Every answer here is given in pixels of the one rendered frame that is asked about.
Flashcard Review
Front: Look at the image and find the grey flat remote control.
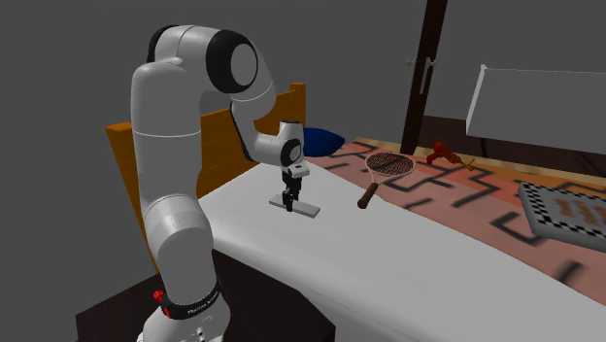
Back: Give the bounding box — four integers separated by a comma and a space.
268, 193, 321, 219

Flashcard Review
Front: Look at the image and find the blue pillow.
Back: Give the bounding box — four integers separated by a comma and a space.
301, 126, 347, 158

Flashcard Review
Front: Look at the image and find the dark robot stand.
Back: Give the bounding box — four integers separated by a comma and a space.
74, 250, 337, 342

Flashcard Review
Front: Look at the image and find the red and brown toy figure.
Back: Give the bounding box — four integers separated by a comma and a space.
425, 138, 476, 172

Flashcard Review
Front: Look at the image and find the dark brown door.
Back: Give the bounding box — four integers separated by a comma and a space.
399, 0, 449, 156

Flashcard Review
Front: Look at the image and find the grey white-edged box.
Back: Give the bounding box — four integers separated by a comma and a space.
465, 64, 606, 156

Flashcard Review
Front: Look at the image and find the checkered border book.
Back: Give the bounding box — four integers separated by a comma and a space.
517, 181, 606, 254

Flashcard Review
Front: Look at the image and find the brown handled tennis racket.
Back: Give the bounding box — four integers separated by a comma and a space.
356, 152, 417, 211

